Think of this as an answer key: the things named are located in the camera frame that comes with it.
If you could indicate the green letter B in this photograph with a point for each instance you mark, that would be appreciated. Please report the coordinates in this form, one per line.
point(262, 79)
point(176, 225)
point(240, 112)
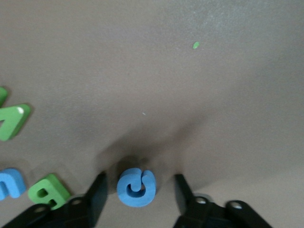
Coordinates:
point(57, 187)

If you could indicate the brown table mat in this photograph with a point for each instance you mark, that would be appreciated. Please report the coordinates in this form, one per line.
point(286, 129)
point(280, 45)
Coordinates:
point(142, 71)

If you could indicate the blue letter G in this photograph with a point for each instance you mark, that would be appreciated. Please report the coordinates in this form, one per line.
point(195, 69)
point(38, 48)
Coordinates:
point(124, 192)

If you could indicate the blue letter m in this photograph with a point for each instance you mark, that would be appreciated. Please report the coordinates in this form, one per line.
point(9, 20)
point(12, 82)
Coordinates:
point(14, 183)

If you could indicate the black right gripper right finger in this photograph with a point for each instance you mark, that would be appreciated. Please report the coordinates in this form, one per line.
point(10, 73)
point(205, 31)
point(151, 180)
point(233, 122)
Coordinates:
point(197, 213)

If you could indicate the small green foam crumb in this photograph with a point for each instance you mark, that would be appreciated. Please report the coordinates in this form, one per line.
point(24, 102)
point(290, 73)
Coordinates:
point(196, 45)

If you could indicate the green letter N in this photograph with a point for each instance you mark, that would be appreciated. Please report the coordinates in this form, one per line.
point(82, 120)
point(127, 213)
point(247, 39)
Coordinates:
point(14, 126)

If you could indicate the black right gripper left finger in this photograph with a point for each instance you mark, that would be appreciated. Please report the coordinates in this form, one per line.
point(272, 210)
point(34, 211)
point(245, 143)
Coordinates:
point(78, 211)

